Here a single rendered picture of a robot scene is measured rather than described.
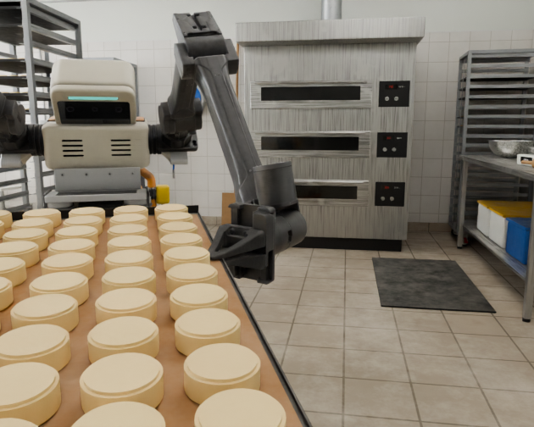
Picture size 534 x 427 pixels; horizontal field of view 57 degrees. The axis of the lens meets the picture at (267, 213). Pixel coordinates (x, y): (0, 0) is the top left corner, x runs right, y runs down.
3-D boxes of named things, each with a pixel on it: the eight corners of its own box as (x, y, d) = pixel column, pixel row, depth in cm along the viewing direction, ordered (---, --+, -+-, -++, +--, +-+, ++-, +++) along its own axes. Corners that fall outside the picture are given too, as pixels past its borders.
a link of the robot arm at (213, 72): (225, 52, 100) (173, 58, 96) (230, 30, 95) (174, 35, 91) (297, 241, 83) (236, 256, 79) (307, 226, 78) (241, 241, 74)
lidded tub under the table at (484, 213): (475, 228, 449) (476, 199, 444) (529, 230, 440) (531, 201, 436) (484, 237, 412) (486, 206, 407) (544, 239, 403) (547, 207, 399)
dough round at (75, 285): (100, 295, 47) (99, 274, 47) (62, 316, 43) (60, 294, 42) (58, 287, 49) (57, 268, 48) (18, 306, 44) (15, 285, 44)
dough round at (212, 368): (182, 413, 30) (181, 383, 30) (186, 368, 35) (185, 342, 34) (264, 408, 31) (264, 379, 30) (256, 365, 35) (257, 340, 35)
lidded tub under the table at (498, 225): (486, 237, 409) (488, 207, 405) (546, 240, 402) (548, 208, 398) (500, 249, 372) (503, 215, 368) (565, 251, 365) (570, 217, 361)
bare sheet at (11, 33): (24, 26, 264) (23, 23, 264) (-48, 27, 267) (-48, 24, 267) (75, 44, 323) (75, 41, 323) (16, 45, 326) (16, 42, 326)
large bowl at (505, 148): (481, 156, 437) (482, 140, 434) (528, 157, 431) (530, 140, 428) (494, 159, 399) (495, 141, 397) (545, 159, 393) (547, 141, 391)
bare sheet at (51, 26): (22, 8, 262) (22, 5, 262) (-49, 9, 265) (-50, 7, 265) (74, 30, 321) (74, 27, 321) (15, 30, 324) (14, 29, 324)
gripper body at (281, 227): (267, 286, 64) (293, 270, 70) (268, 209, 62) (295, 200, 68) (225, 277, 67) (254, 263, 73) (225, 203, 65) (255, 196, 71)
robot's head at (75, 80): (59, 98, 141) (51, 53, 130) (136, 99, 146) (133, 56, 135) (57, 133, 133) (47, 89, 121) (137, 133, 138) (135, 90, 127)
